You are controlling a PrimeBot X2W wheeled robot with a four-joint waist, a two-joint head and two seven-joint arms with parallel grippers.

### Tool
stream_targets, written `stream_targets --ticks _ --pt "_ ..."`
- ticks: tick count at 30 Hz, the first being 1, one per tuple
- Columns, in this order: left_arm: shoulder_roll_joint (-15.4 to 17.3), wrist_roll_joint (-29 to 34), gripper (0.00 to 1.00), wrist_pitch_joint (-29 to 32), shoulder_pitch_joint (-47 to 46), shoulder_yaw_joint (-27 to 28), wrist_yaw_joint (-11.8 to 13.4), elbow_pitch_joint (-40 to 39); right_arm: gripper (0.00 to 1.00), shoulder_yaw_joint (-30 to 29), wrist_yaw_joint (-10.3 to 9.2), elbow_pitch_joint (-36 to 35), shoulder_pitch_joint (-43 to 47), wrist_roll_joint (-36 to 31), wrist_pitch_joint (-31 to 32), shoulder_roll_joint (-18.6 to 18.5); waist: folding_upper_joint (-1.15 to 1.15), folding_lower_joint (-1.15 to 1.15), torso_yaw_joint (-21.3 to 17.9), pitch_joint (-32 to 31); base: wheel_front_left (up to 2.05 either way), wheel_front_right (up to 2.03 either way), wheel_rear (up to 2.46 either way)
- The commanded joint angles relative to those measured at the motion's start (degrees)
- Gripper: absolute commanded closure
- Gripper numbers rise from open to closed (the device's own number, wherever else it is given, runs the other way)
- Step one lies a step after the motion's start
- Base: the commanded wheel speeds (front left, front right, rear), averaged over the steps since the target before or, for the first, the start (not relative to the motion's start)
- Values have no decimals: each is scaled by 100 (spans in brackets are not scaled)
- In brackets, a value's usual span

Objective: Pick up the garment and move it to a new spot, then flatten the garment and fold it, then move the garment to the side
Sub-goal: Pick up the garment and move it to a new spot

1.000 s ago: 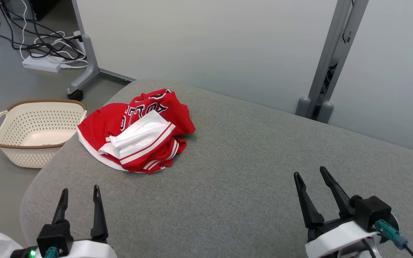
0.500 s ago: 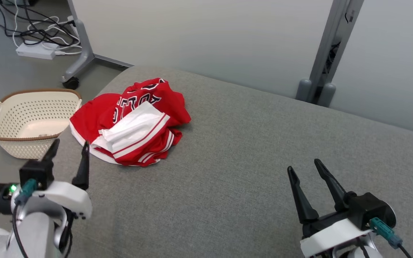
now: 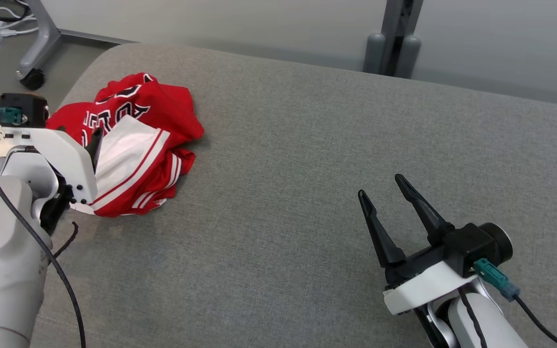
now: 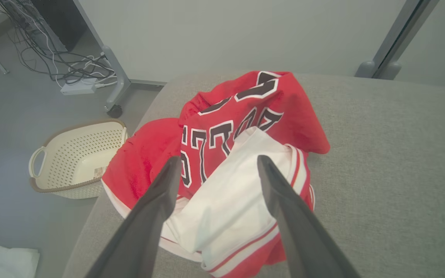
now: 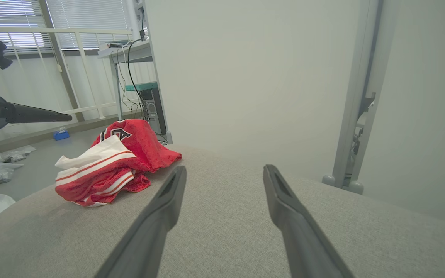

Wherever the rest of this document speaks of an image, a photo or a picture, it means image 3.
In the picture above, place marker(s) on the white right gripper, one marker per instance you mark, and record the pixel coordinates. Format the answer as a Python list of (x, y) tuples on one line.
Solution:
[(423, 290)]

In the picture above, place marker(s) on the grey metal partition post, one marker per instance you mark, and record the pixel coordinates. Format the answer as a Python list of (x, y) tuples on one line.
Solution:
[(394, 29)]

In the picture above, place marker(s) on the grey metal stand leg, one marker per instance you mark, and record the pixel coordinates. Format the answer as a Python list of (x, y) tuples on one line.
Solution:
[(41, 34)]

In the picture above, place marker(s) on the red basketball jersey number 23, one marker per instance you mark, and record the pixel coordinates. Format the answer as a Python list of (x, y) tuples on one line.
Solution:
[(162, 104)]

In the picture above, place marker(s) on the black castor wheel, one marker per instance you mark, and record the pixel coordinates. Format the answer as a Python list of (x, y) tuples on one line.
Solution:
[(33, 79)]

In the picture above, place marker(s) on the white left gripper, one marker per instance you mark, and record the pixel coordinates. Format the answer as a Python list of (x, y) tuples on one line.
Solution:
[(65, 154)]

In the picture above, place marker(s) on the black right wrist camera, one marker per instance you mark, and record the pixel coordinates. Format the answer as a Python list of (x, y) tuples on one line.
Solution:
[(472, 246)]

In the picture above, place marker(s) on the grey cylindrical post foot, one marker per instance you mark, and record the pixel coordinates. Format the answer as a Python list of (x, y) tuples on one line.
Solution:
[(408, 55), (374, 53)]

